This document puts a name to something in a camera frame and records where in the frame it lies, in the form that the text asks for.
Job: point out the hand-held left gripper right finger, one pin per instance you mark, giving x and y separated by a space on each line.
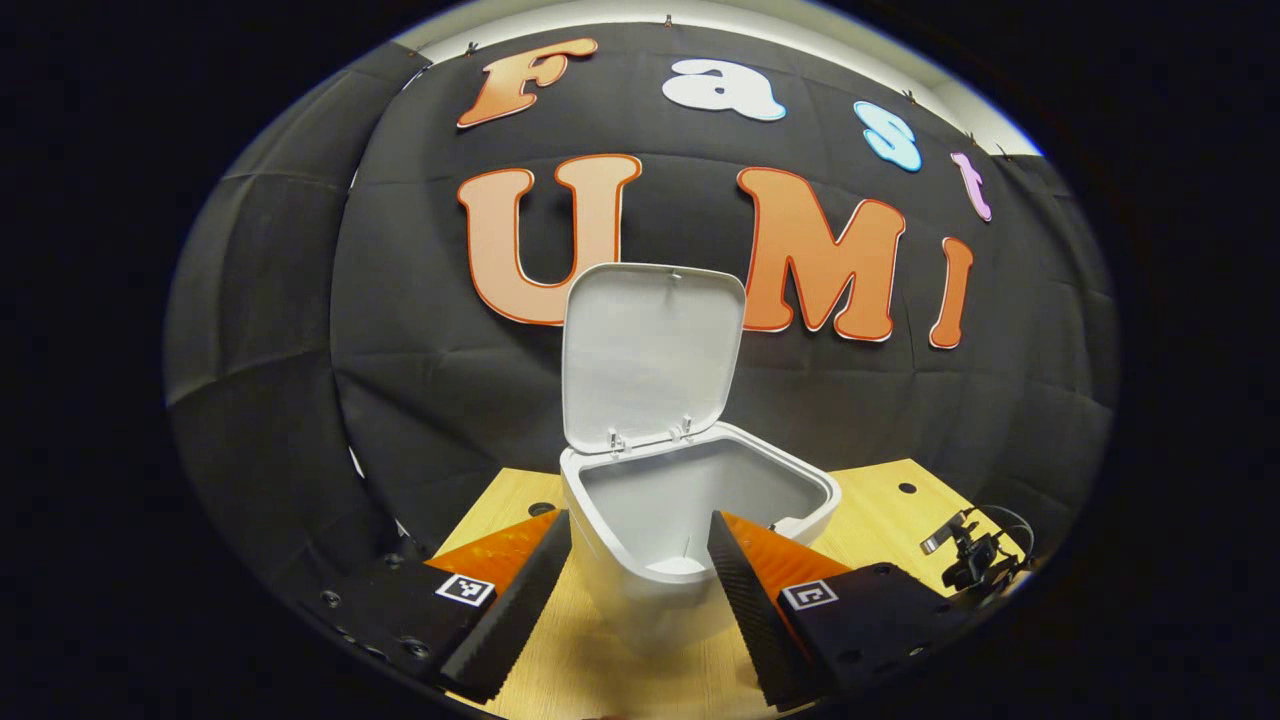
755 620

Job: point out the white desktop garbage bin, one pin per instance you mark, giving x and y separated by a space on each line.
650 350

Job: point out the wooden desktop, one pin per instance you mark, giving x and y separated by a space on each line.
880 510

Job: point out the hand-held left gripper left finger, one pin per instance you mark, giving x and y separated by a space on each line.
520 610

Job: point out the black backdrop cloth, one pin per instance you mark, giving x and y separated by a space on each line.
450 400

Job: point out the dark grey partition panel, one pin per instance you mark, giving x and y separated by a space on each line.
250 300

